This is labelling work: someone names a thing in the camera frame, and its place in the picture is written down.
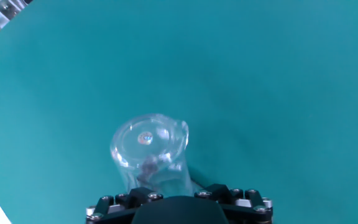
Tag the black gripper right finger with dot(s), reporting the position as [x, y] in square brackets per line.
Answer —
[247, 207]

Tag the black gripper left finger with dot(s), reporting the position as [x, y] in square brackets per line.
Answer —
[110, 207]

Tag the green table mat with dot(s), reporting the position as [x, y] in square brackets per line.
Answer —
[259, 93]

